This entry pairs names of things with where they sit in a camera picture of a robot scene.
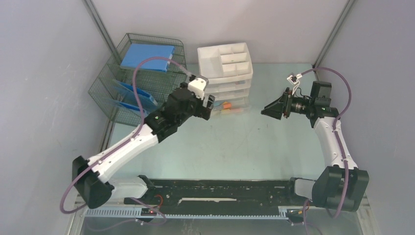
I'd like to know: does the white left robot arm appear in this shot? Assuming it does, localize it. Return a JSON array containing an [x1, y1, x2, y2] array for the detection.
[[72, 88, 215, 209]]

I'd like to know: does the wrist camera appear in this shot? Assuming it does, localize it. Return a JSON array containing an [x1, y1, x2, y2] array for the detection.
[[187, 75, 208, 100], [286, 73, 303, 95]]

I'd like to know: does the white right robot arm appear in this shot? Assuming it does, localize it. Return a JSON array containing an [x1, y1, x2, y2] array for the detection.
[[261, 81, 369, 212]]

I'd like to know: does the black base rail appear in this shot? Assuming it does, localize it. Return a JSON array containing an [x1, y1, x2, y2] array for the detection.
[[75, 176, 370, 219]]

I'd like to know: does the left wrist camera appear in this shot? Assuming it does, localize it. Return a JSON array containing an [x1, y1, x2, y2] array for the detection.
[[187, 75, 208, 100]]

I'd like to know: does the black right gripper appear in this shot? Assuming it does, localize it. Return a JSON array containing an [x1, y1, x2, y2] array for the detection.
[[261, 87, 314, 120]]

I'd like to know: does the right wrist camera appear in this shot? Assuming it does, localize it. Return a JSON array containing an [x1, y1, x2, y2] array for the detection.
[[286, 73, 303, 95]]

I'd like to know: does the white plastic drawer organizer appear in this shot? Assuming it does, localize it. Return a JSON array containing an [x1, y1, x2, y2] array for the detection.
[[197, 43, 253, 115]]

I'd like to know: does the green wire mesh rack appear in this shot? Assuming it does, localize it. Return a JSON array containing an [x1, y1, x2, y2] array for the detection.
[[88, 33, 186, 126]]

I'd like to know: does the yellow pink highlighter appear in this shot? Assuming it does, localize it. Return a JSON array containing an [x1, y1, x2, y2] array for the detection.
[[220, 108, 244, 115]]

